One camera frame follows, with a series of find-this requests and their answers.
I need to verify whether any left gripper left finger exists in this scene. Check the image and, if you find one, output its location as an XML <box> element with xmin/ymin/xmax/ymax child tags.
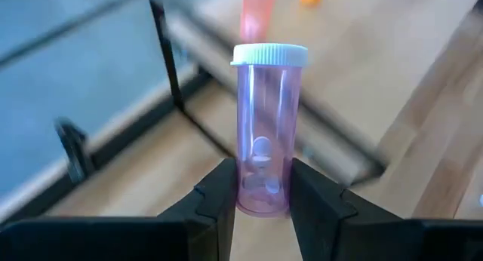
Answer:
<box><xmin>156</xmin><ymin>158</ymin><xmax>238</xmax><ymax>261</ymax></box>

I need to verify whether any black aluminium rig frame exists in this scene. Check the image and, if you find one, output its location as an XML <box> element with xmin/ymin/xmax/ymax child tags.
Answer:
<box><xmin>0</xmin><ymin>70</ymin><xmax>212</xmax><ymax>232</ymax></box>

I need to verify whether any black frame bracket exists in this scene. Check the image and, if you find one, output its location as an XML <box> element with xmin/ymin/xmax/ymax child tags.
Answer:
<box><xmin>54</xmin><ymin>116</ymin><xmax>96</xmax><ymax>186</ymax></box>

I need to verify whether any salmon pink pill bottle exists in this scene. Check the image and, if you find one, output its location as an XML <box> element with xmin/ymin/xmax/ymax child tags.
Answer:
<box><xmin>239</xmin><ymin>0</ymin><xmax>278</xmax><ymax>43</ymax></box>

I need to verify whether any wooden shelf black metal frame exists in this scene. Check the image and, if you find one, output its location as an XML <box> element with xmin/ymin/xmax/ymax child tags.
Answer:
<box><xmin>146</xmin><ymin>0</ymin><xmax>483</xmax><ymax>179</ymax></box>

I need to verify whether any purple pill bottle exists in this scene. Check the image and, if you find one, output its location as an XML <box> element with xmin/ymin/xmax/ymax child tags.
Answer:
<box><xmin>230</xmin><ymin>42</ymin><xmax>309</xmax><ymax>218</ymax></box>

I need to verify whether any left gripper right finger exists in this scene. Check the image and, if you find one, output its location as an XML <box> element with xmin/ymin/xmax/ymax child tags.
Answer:
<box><xmin>289</xmin><ymin>158</ymin><xmax>403</xmax><ymax>261</ymax></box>

